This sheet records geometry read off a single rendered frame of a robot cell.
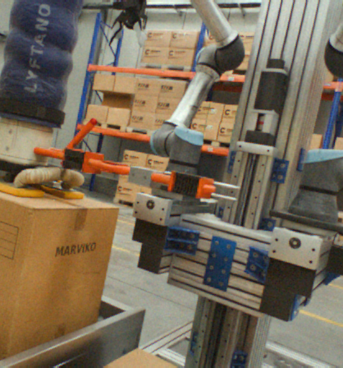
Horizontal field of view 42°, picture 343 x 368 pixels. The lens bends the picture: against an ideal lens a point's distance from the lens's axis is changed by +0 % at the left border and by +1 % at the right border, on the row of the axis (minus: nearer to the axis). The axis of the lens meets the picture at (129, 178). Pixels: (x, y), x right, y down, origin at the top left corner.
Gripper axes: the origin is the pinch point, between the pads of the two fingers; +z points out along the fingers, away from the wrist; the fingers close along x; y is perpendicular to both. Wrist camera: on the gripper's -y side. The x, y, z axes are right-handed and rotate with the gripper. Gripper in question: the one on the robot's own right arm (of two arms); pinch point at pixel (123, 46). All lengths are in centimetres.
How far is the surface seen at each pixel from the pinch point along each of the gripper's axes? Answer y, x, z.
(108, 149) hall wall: 808, 560, 35
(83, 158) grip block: -41, -23, 43
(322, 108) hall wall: 808, 68, -128
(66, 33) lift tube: -37.6, -5.6, 7.9
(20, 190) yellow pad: -50, -11, 55
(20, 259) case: -57, -23, 71
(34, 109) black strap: -43, -4, 32
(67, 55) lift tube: -35.1, -5.2, 13.7
